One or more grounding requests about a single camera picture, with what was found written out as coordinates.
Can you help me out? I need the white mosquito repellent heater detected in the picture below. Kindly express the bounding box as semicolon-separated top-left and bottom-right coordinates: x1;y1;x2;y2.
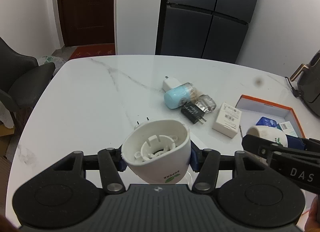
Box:
121;120;191;184

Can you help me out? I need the black USB charger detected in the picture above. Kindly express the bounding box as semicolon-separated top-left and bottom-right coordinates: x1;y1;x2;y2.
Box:
181;102;207;124

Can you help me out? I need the white product box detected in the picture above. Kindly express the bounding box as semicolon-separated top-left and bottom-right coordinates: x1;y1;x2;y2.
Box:
212;102;242;138

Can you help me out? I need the clear repellent liquid bottle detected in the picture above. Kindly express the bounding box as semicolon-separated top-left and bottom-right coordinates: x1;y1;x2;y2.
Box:
195;94;216;114

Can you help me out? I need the blue toothpick holder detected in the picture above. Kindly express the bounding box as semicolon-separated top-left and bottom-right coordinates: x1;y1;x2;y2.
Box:
164;82;199;109

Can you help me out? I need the small white cube charger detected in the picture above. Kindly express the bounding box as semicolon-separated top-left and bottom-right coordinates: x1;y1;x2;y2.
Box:
162;76;181;93

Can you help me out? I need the person's hand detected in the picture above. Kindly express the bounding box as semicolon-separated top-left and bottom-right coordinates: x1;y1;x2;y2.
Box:
308;196;319;226

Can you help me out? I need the teal white box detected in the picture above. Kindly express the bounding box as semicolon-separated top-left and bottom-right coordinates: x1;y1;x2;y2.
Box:
277;121;298;138

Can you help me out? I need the blue tissue pack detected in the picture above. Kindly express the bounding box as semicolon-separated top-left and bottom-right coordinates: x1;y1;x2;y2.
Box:
255;116;278;128

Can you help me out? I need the orange rimmed white tray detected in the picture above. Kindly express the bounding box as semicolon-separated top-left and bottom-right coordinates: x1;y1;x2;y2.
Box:
235;95;306;138

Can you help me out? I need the black air fryer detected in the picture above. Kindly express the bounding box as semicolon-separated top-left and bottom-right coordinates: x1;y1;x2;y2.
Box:
289;51;320;116

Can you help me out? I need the red door mat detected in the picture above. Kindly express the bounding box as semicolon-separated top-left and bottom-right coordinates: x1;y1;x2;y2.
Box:
68;43;116;61

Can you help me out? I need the white plastic bag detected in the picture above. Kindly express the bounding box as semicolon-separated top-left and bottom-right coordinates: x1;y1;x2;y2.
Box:
37;56;66;75

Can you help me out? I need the black chair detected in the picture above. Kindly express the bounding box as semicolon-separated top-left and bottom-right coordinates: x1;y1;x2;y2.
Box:
0;39;55;112

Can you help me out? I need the black refrigerator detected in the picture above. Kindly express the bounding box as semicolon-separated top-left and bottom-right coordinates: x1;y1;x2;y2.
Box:
155;0;257;63

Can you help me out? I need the dark brown door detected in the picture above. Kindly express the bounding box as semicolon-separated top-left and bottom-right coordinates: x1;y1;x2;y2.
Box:
57;0;114;46

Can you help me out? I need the air fryer power cable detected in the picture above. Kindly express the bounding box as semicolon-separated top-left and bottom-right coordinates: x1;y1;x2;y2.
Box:
284;76;301;99

